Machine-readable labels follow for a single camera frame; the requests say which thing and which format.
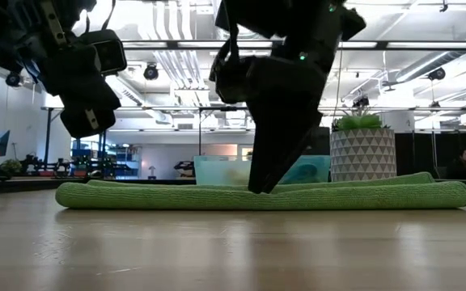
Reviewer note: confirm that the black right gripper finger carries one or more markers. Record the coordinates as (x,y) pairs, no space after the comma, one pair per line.
(273,141)
(307,129)

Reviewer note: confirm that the black room partition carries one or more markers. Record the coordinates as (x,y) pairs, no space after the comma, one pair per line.
(439,149)

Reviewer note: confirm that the black metal rack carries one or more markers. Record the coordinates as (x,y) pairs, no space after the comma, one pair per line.
(47,133)

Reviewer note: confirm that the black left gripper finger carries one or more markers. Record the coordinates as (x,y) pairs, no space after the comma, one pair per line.
(87,123)

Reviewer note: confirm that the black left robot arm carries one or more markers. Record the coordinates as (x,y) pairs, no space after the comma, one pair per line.
(14,24)

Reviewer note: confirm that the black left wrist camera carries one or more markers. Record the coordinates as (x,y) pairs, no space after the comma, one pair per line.
(109,52)

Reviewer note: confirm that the bright green microfiber towel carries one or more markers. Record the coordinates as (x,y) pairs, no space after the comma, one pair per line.
(217,198)

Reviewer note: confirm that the small green potted plant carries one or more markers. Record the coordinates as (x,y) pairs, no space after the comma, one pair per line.
(11,166)

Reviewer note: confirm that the black ceiling spotlight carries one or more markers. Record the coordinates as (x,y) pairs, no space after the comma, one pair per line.
(436,74)
(361,102)
(151,72)
(13,79)

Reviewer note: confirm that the black monitor back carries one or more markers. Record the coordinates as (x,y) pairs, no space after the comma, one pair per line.
(323,141)

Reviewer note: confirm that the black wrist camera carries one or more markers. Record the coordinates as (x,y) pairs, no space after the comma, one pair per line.
(109,52)
(231,81)

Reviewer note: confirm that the succulent in triangle-patterned pot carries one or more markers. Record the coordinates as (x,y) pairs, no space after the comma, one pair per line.
(362,153)

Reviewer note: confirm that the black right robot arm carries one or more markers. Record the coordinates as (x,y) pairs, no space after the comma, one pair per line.
(297,20)

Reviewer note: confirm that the person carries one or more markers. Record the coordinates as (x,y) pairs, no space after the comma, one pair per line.
(465,163)

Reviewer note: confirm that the white rectangular air duct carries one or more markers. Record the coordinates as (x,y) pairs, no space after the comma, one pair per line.
(136,97)

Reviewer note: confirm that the white ceiling pipe bundle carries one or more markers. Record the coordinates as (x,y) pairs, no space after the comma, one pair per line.
(176,68)

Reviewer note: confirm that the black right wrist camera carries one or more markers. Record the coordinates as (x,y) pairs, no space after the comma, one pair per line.
(231,81)

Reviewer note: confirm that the ceiling light strip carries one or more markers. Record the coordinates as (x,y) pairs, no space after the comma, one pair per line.
(196,44)
(144,44)
(358,44)
(435,45)

